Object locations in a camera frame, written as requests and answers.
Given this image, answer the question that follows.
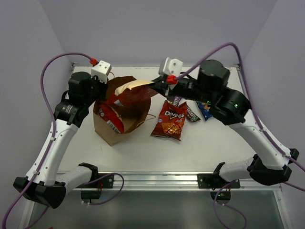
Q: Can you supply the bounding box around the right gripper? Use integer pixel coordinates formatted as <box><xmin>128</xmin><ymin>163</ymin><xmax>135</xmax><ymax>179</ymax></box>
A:
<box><xmin>146</xmin><ymin>75</ymin><xmax>215</xmax><ymax>106</ymax></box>

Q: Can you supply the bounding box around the blue snack packet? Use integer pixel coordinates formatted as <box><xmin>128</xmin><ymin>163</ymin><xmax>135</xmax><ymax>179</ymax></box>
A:
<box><xmin>196</xmin><ymin>102</ymin><xmax>213</xmax><ymax>121</ymax></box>

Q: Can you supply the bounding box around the red cassava chips bag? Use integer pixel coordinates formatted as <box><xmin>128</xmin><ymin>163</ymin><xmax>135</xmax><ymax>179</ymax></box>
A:
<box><xmin>98</xmin><ymin>104</ymin><xmax>124</xmax><ymax>134</ymax></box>

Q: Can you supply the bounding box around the brown M&M's packet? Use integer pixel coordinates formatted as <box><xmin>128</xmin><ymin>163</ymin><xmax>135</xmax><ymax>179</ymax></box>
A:
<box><xmin>186</xmin><ymin>105</ymin><xmax>201</xmax><ymax>123</ymax></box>

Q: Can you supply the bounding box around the dark red chips bag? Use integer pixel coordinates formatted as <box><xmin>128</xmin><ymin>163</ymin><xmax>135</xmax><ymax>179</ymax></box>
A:
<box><xmin>106</xmin><ymin>80</ymin><xmax>158</xmax><ymax>107</ymax></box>

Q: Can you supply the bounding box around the red Doritos bag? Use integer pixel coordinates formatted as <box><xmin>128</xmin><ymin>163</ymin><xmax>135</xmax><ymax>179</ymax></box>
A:
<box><xmin>151</xmin><ymin>100</ymin><xmax>187</xmax><ymax>141</ymax></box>

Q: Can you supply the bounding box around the brown paper bag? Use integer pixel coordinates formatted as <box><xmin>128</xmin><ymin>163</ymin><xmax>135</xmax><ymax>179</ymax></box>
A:
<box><xmin>93</xmin><ymin>76</ymin><xmax>151</xmax><ymax>146</ymax></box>

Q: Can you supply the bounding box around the purple M&M's packet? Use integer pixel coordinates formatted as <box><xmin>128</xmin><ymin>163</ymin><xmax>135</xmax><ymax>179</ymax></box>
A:
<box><xmin>169</xmin><ymin>96</ymin><xmax>182</xmax><ymax>107</ymax></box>

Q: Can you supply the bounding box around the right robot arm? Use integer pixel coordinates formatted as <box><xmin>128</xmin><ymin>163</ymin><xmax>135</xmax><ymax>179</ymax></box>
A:
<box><xmin>151</xmin><ymin>58</ymin><xmax>299</xmax><ymax>188</ymax></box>

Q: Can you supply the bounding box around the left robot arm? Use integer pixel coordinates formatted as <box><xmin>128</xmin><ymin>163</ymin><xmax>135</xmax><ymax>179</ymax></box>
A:
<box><xmin>13</xmin><ymin>72</ymin><xmax>108</xmax><ymax>209</ymax></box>

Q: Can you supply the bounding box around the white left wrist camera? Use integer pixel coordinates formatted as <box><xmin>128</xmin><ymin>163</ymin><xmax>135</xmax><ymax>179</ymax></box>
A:
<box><xmin>91</xmin><ymin>61</ymin><xmax>112</xmax><ymax>84</ymax></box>

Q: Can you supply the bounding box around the aluminium right side rail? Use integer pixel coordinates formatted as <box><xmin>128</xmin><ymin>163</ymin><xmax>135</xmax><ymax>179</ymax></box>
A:
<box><xmin>237</xmin><ymin>63</ymin><xmax>259</xmax><ymax>134</ymax></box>

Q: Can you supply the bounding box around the aluminium rail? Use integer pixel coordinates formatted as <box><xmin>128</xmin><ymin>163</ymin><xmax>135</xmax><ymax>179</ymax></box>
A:
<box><xmin>237</xmin><ymin>63</ymin><xmax>259</xmax><ymax>134</ymax></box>
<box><xmin>51</xmin><ymin>171</ymin><xmax>279</xmax><ymax>192</ymax></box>

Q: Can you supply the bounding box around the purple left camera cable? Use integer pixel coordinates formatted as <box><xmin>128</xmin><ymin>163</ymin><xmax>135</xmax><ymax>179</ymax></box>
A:
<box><xmin>0</xmin><ymin>52</ymin><xmax>98</xmax><ymax>229</ymax></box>

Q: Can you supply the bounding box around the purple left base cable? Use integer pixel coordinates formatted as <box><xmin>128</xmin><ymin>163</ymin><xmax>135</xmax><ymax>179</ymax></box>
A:
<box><xmin>82</xmin><ymin>171</ymin><xmax>125</xmax><ymax>206</ymax></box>

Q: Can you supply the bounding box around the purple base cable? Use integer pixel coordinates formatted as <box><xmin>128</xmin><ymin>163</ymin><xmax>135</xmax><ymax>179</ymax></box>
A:
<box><xmin>82</xmin><ymin>171</ymin><xmax>125</xmax><ymax>206</ymax></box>
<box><xmin>213</xmin><ymin>180</ymin><xmax>248</xmax><ymax>229</ymax></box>

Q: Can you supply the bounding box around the aluminium front rail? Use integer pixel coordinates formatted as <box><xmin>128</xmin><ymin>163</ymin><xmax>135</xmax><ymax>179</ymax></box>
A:
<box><xmin>51</xmin><ymin>171</ymin><xmax>279</xmax><ymax>192</ymax></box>

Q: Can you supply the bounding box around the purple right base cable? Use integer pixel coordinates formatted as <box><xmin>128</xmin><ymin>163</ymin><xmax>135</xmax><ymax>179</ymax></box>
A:
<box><xmin>213</xmin><ymin>180</ymin><xmax>248</xmax><ymax>229</ymax></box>

